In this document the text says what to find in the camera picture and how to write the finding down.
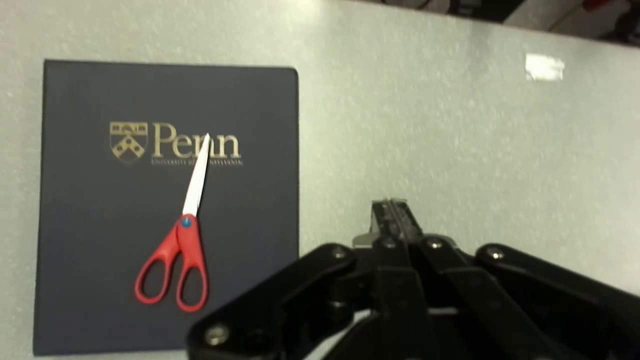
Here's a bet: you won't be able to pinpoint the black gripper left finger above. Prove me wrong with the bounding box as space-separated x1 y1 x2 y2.
186 198 401 360

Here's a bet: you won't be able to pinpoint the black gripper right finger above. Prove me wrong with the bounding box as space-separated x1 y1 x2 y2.
397 198 640 360

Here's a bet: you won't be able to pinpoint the navy Penn folder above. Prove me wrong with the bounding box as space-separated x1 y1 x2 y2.
32 57 302 357

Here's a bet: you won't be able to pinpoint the white tape patch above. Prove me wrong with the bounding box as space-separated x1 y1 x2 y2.
524 51 568 82

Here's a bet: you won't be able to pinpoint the red handled scissors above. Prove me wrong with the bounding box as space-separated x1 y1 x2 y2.
131 131 214 316

